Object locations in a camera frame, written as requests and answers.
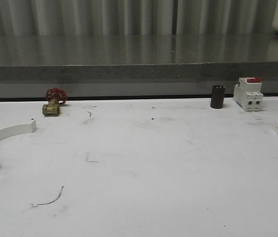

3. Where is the white circuit breaker red switch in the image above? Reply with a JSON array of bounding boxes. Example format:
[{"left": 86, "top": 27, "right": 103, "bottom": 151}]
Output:
[{"left": 233, "top": 78, "right": 264, "bottom": 112}]

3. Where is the dark brown cylindrical coupling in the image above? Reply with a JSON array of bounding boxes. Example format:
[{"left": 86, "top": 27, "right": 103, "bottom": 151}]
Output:
[{"left": 210, "top": 85, "right": 226, "bottom": 109}]

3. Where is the grey stone counter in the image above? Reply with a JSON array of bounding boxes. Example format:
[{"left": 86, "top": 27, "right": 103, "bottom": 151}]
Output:
[{"left": 0, "top": 33, "right": 278, "bottom": 100}]

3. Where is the brass valve red handwheel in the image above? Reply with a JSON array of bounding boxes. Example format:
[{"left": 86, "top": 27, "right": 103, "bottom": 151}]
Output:
[{"left": 42, "top": 87, "right": 68, "bottom": 116}]

